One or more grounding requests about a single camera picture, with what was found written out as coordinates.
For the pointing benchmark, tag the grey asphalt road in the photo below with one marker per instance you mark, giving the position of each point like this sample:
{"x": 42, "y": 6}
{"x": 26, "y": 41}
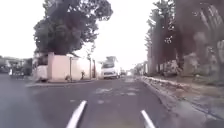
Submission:
{"x": 110, "y": 100}

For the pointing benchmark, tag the large dark tree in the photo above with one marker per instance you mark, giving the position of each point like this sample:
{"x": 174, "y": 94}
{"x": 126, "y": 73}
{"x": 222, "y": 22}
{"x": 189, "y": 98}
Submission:
{"x": 68, "y": 25}

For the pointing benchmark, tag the pale boundary wall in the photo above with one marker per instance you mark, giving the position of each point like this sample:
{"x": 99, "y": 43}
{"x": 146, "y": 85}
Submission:
{"x": 63, "y": 68}

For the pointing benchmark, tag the kerb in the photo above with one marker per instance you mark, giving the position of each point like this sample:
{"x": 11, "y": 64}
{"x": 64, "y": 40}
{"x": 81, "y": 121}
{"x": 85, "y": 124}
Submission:
{"x": 156, "y": 87}

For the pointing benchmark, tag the white vehicle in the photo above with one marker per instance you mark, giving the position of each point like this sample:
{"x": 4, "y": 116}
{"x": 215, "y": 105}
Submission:
{"x": 110, "y": 68}

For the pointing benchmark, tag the row of trees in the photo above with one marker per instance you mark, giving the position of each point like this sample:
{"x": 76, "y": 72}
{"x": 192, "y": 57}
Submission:
{"x": 186, "y": 33}

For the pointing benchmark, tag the dirt verge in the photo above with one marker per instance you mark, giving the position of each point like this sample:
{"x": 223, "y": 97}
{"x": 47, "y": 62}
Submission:
{"x": 196, "y": 91}

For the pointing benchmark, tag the robot's own part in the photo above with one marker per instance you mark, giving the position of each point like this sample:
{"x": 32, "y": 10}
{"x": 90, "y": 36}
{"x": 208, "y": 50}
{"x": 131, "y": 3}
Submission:
{"x": 147, "y": 120}
{"x": 76, "y": 115}

